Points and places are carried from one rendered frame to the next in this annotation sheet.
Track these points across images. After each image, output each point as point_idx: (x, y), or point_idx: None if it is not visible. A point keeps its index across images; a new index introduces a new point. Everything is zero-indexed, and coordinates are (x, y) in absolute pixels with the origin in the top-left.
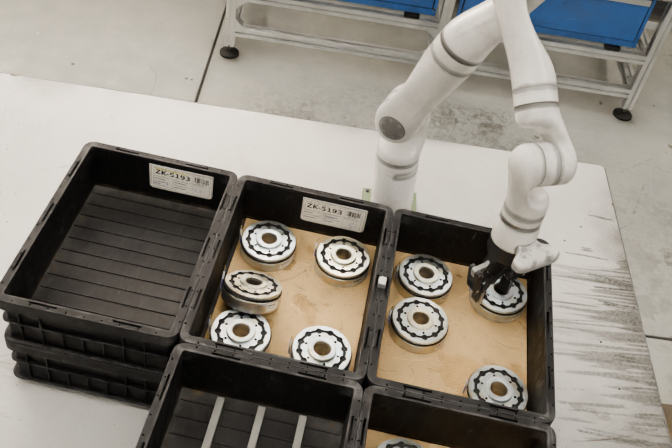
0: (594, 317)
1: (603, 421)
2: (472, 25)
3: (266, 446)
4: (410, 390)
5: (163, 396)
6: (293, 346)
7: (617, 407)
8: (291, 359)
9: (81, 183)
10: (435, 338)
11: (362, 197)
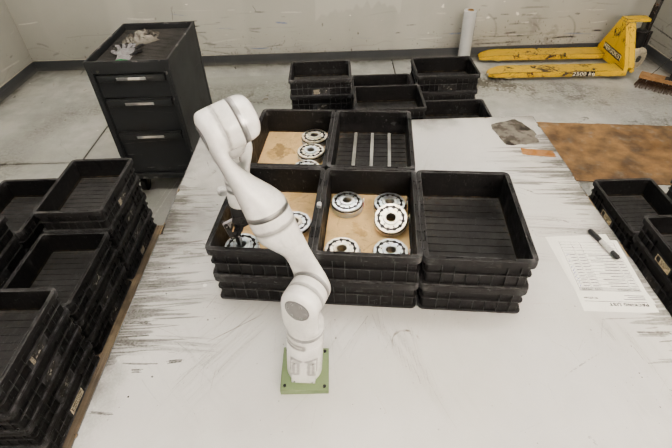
0: (161, 310)
1: (188, 249)
2: (264, 181)
3: None
4: (304, 167)
5: (410, 152)
6: (361, 200)
7: (176, 257)
8: (361, 170)
9: (524, 254)
10: None
11: (328, 378)
